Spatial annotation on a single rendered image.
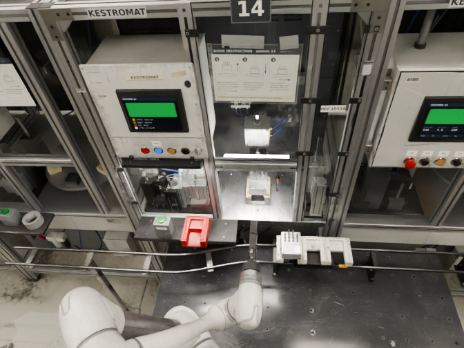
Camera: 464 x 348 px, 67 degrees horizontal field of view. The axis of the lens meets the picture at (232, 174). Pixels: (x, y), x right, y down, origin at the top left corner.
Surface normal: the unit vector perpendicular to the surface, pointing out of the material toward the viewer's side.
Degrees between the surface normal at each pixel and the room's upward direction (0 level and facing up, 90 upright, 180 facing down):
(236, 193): 0
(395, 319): 0
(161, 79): 90
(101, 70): 90
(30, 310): 0
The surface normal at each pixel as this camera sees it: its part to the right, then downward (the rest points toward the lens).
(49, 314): -0.07, -0.69
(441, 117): -0.10, 0.73
